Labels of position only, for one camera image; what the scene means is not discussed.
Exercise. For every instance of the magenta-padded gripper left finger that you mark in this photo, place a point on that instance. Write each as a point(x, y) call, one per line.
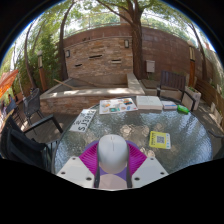
point(75, 171)

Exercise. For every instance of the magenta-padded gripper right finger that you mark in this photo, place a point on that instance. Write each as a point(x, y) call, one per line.
point(150, 170)

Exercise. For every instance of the white computer mouse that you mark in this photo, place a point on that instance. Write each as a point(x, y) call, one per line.
point(112, 153)

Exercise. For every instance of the purple paw-shaped mouse pad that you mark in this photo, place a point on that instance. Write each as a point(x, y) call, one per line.
point(113, 181)

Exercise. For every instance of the yellow code card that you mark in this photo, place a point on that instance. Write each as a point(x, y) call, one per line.
point(160, 140)

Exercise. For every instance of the white number plate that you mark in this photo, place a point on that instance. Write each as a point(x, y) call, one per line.
point(83, 120)

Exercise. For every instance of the black slatted metal chair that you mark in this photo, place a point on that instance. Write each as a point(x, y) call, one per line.
point(20, 146)

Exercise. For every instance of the white and blue box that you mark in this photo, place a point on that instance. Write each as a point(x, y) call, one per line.
point(169, 105)

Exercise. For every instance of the white flat box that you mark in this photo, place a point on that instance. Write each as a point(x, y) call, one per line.
point(149, 102)

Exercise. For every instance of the green wipes pack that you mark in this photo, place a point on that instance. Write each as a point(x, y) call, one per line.
point(183, 109)

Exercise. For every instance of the colourful printed brochure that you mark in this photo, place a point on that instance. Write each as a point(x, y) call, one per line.
point(118, 106)

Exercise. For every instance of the raised stone basin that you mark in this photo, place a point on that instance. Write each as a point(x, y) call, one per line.
point(86, 95)

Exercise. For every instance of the black mesh metal chair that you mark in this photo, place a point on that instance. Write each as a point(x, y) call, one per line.
point(32, 103)

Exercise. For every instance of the white planter box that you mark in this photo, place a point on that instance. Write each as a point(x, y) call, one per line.
point(194, 95)

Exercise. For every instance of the wooden stick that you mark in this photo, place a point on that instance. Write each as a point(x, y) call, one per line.
point(64, 83)

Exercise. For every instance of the orange parasol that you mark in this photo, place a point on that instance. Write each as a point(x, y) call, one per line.
point(7, 81)

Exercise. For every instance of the thin tree trunk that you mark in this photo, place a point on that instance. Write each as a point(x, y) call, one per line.
point(62, 50)

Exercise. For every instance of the thick tree trunk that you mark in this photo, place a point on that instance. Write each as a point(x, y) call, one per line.
point(137, 46)

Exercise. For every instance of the wooden lamp post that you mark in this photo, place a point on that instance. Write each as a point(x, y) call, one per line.
point(42, 73)
point(192, 66)

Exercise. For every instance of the grey wall utility box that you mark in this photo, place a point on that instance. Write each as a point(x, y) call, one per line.
point(150, 66)

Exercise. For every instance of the black wall lamp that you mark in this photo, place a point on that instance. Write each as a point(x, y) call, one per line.
point(126, 43)
point(67, 53)

